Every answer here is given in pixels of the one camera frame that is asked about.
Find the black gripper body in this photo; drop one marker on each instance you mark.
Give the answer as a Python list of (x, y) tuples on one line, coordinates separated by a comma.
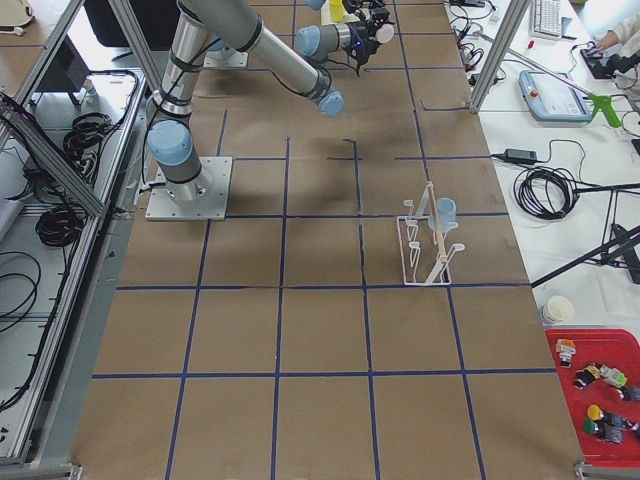
[(361, 31), (370, 11)]

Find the teach pendant tablet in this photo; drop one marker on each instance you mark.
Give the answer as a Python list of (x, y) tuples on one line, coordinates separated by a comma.
[(551, 100)]

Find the white paper cup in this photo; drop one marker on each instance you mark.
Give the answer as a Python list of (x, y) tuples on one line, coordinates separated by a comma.
[(557, 309)]

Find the black power adapter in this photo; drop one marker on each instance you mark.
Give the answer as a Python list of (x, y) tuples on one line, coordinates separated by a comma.
[(520, 156)]

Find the pink plastic cup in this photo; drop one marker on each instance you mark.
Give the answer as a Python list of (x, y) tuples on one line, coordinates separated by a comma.
[(385, 34)]

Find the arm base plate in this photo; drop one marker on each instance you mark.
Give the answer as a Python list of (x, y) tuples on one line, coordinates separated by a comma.
[(225, 59), (205, 197)]

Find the green plastic handle tool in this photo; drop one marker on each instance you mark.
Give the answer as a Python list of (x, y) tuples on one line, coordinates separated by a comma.
[(603, 104)]

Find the yellow plastic cup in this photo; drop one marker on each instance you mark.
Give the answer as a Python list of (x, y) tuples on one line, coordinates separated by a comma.
[(336, 10)]

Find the light blue plastic cup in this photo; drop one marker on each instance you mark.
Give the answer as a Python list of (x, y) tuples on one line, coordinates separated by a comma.
[(446, 209)]

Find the white wire cup rack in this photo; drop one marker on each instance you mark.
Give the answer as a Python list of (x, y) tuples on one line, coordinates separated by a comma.
[(424, 251)]

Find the white computer keyboard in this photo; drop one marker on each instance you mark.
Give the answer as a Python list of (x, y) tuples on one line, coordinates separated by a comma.
[(545, 18)]

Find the cream plastic tray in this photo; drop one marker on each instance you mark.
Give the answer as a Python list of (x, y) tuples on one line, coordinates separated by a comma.
[(325, 17)]

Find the red parts tray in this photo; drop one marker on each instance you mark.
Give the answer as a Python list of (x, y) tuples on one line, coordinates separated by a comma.
[(599, 374)]

